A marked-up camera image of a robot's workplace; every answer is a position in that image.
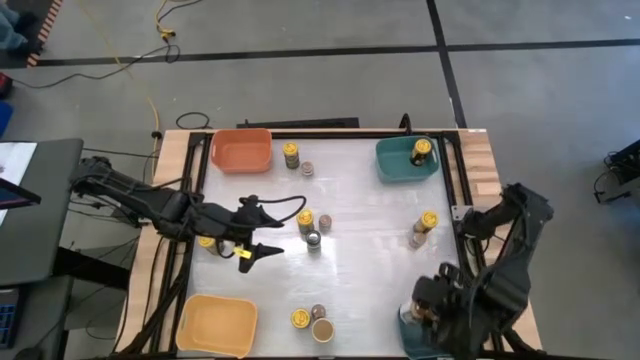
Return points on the yellow plastic bin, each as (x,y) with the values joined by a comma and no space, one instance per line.
(215,325)

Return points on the yellow-lid brown spice jar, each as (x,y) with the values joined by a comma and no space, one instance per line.
(206,242)
(300,318)
(291,150)
(429,219)
(422,146)
(305,218)

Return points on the dark laptop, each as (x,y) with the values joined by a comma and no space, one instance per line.
(12,197)

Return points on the black metal table frame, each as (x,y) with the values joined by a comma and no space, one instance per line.
(340,134)

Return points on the gray side desk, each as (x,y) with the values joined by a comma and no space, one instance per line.
(45,225)

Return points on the light teal plastic bin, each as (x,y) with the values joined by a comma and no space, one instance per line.
(395,165)

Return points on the black mat with striped edge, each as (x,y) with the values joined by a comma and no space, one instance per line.
(15,57)

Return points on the white paper sheet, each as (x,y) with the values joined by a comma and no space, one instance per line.
(15,160)

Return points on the black flat bar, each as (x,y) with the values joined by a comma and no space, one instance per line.
(300,123)

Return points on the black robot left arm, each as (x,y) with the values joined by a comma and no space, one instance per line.
(150,202)

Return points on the dark teal plastic bin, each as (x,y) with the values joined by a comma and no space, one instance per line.
(410,340)

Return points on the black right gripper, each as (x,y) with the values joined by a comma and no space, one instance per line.
(440,295)

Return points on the orange plastic bin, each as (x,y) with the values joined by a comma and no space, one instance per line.
(240,160)

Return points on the small cork-lid glass jar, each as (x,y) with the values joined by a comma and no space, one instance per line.
(417,241)
(325,221)
(307,169)
(318,311)

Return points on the red object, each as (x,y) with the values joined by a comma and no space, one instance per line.
(4,85)

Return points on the person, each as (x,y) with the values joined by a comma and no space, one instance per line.
(10,30)

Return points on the blue object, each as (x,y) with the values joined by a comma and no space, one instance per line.
(4,117)

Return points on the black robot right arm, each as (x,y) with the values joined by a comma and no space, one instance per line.
(520,280)

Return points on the tan-lid large spice jar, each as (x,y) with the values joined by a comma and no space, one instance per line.
(323,330)
(419,312)

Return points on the yellow tape tag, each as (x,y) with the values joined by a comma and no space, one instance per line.
(242,252)

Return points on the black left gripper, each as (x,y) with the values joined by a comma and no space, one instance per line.
(235,220)

